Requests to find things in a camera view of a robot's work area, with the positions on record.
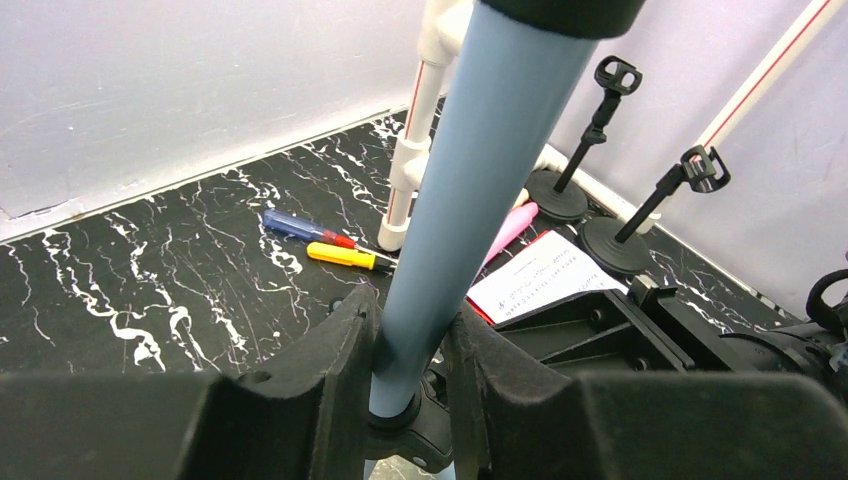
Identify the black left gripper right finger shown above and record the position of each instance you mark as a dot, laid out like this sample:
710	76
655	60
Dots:
515	418

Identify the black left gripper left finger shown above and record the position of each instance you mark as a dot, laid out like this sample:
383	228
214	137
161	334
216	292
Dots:
302	414

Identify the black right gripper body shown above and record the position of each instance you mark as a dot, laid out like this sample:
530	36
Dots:
645	329

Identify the black round microphone stand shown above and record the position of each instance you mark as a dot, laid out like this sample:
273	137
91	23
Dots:
616	247

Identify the lavender sheet music page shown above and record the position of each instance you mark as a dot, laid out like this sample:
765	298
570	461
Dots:
549	269

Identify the pink toy microphone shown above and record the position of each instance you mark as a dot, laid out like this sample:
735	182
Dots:
518	220

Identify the light blue music stand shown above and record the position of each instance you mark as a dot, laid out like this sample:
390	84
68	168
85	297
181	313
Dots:
426	294

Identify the beige toy microphone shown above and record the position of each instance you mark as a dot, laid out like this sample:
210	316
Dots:
521	199

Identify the white diagonal pole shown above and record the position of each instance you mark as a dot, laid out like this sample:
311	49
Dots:
792	43

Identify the white PVC pipe frame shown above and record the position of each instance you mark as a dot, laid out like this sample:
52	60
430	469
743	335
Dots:
424	132

